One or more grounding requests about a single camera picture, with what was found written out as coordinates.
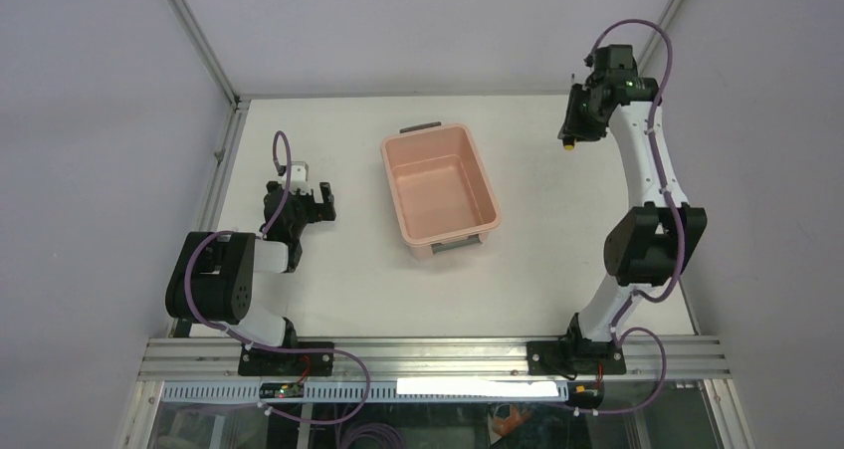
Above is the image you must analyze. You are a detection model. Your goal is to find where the white slotted cable duct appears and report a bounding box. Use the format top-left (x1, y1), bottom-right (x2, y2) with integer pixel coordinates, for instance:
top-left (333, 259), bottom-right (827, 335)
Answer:
top-left (161, 377), bottom-right (568, 405)

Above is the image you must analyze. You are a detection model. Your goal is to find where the aluminium front rail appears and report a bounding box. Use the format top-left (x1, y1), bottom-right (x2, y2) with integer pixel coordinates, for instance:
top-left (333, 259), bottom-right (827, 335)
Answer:
top-left (138, 336), bottom-right (732, 381)

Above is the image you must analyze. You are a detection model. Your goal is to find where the pink plastic bin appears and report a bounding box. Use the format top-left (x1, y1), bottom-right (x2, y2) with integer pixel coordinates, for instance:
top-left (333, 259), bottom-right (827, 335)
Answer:
top-left (380, 121), bottom-right (502, 260)

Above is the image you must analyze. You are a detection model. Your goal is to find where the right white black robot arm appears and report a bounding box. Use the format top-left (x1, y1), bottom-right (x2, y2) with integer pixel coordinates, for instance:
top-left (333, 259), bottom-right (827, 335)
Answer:
top-left (558, 45), bottom-right (708, 374)

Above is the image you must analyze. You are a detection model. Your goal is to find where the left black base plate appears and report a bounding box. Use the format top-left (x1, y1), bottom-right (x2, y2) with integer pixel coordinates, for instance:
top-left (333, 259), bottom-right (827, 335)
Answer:
top-left (237, 340), bottom-right (334, 378)

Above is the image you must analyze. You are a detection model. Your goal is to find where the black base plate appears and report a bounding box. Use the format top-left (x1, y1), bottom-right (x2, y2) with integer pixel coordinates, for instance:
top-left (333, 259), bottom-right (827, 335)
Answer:
top-left (526, 338), bottom-right (627, 378)
top-left (237, 340), bottom-right (334, 378)

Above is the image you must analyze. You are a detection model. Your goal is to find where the orange object below table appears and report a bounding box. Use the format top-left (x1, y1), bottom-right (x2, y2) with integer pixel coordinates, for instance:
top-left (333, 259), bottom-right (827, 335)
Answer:
top-left (490, 403), bottom-right (531, 437)

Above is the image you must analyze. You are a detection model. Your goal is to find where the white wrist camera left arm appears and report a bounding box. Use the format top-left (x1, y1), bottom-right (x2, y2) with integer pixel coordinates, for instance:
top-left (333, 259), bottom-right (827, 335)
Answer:
top-left (278, 161), bottom-right (313, 194)

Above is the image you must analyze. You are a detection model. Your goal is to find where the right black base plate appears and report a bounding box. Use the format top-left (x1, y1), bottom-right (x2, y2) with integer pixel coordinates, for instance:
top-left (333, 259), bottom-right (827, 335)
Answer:
top-left (526, 338), bottom-right (627, 378)

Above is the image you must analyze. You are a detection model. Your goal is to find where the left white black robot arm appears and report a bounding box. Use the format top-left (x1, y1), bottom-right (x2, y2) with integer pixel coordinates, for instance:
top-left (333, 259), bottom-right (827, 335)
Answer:
top-left (164, 182), bottom-right (336, 375)

